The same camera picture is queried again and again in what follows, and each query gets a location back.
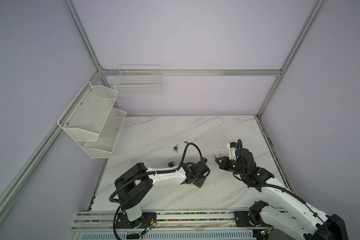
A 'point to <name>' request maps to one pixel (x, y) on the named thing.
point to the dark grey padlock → (170, 164)
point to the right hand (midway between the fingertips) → (214, 159)
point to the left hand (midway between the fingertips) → (197, 178)
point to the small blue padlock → (176, 147)
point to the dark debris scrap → (186, 142)
